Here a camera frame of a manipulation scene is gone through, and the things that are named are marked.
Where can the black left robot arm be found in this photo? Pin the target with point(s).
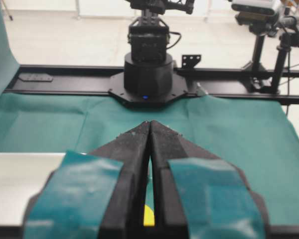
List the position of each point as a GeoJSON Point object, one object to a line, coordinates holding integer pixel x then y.
{"type": "Point", "coordinates": [148, 70]}

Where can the black corner bracket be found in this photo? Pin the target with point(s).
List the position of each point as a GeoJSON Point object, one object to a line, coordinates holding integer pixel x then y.
{"type": "Point", "coordinates": [190, 61]}

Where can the grey camera on stand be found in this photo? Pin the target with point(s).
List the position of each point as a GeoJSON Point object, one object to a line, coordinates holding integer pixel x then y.
{"type": "Point", "coordinates": [259, 15]}

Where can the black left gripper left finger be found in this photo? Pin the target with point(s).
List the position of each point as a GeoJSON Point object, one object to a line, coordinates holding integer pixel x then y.
{"type": "Point", "coordinates": [99, 195]}

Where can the black table rail frame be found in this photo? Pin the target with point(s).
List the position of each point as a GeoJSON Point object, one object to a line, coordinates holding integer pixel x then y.
{"type": "Point", "coordinates": [107, 81]}

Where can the green table cloth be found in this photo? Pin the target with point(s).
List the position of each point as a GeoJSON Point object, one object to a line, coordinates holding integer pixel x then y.
{"type": "Point", "coordinates": [256, 136]}

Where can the yellow tape roll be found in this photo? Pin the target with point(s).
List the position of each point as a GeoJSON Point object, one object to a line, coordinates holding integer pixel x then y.
{"type": "Point", "coordinates": [149, 219]}

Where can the black camera stand pole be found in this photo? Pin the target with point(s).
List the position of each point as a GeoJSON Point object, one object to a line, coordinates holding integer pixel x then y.
{"type": "Point", "coordinates": [289, 38]}

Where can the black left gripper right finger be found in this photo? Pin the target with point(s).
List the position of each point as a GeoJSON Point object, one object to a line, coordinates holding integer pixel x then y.
{"type": "Point", "coordinates": [198, 195]}

